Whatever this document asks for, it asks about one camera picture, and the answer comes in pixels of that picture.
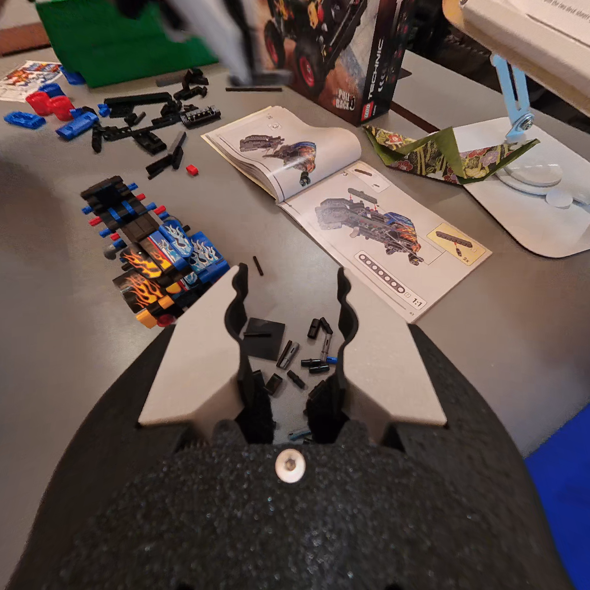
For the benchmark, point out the pile of small lego pins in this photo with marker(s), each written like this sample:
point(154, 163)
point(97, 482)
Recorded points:
point(318, 364)

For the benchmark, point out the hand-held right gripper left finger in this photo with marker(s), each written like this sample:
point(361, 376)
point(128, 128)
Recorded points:
point(193, 368)

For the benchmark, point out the white sign board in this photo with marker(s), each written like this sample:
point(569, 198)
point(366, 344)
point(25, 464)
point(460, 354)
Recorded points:
point(530, 41)

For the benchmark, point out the lego instruction booklet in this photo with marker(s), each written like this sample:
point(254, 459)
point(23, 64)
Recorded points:
point(350, 230)

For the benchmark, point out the blue lego piece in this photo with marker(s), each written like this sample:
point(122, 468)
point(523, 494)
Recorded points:
point(77, 124)
point(24, 119)
point(73, 76)
point(50, 90)

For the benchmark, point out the lego sticker sheet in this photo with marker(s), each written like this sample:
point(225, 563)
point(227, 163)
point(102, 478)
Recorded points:
point(27, 80)

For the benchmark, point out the patterned folded origami paper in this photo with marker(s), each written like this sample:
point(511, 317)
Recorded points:
point(442, 156)

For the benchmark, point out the small red lego brick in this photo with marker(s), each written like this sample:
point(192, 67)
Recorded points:
point(192, 170)

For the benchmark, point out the pile of black lego parts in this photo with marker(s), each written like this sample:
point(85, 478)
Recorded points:
point(138, 133)

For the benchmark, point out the long black lego axle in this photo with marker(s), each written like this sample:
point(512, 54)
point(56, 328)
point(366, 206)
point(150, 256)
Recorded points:
point(253, 89)

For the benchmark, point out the lego vehicle model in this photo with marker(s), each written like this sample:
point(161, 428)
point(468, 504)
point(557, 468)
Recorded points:
point(138, 221)

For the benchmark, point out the lego set box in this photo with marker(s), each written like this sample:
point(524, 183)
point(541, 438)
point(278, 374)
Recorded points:
point(368, 55)

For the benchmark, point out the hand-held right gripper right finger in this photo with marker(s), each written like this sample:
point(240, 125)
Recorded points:
point(392, 373)

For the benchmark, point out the short black lego axle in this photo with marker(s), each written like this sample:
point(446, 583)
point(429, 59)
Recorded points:
point(258, 266)

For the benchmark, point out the white sign stand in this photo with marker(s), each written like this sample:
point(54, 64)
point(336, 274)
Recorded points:
point(530, 216)

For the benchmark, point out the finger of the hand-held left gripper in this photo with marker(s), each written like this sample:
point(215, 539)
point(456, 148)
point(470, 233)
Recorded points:
point(212, 32)

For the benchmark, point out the green sheet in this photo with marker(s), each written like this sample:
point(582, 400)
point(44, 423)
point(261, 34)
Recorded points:
point(115, 50)

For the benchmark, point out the black flat lego tile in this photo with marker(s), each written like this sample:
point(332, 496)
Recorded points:
point(265, 341)

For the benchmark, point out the red lego wheel hub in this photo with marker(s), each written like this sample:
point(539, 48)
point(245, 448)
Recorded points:
point(61, 108)
point(38, 102)

